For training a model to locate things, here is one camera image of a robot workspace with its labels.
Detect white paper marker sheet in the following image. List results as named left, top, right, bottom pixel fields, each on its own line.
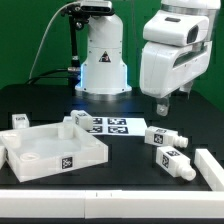
left=63, top=116, right=147, bottom=136

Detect white left fence bar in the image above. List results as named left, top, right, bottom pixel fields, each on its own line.
left=0, top=145, right=5, bottom=169

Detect white right fence bar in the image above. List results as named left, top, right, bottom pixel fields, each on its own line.
left=194, top=149, right=224, bottom=192

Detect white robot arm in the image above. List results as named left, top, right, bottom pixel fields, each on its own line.
left=76, top=0, right=221, bottom=116

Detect grey cable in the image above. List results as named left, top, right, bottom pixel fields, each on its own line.
left=28, top=1, right=81, bottom=80

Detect black cables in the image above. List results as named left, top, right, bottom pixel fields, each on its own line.
left=25, top=67, right=82, bottom=85

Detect white front fence bar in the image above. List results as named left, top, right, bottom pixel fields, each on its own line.
left=0, top=190, right=224, bottom=219

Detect white fence bar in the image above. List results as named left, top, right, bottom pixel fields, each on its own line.
left=0, top=145, right=5, bottom=169
left=0, top=190, right=224, bottom=219
left=194, top=149, right=224, bottom=192

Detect white square table top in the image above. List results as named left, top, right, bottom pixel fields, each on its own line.
left=0, top=122, right=108, bottom=182

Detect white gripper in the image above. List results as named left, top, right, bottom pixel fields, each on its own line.
left=140, top=10, right=212, bottom=116

